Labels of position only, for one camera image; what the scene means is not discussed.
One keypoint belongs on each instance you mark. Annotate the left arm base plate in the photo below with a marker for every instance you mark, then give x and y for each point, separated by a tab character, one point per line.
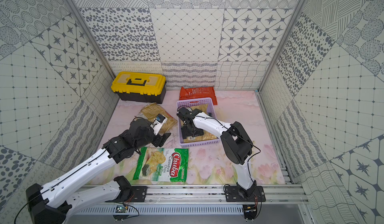
138	194

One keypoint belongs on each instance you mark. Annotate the tan chips bag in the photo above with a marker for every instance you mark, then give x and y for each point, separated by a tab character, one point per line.
151	111
206	135

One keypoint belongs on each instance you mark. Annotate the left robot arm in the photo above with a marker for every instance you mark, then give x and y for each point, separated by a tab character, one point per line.
54	202

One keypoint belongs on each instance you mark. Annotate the lilac plastic basket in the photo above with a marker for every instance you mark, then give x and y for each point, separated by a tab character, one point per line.
210	110

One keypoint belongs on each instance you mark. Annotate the green Chuba cassava chips bag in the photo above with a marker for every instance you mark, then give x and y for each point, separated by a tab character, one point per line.
162	164

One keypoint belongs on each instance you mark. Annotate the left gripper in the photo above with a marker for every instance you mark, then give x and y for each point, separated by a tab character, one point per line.
157	135

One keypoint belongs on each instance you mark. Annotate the yellow black toolbox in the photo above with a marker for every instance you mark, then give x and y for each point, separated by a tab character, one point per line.
140	87

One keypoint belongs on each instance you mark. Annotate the white slotted cable duct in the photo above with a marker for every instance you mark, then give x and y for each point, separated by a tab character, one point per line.
116	209

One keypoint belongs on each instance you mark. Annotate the red chips bag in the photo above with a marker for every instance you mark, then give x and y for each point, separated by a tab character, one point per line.
200	92

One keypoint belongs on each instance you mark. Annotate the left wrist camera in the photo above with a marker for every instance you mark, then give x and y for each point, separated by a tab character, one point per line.
158	122

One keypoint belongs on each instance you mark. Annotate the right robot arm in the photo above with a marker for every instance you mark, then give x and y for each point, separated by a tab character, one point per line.
237	144

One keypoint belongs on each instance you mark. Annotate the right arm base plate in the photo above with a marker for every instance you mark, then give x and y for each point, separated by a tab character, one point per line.
238	194

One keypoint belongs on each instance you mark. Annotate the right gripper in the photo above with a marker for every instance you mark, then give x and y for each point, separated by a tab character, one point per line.
185	132

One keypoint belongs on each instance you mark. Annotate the aluminium mounting rail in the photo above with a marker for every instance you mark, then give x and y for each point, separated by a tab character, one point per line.
214	194

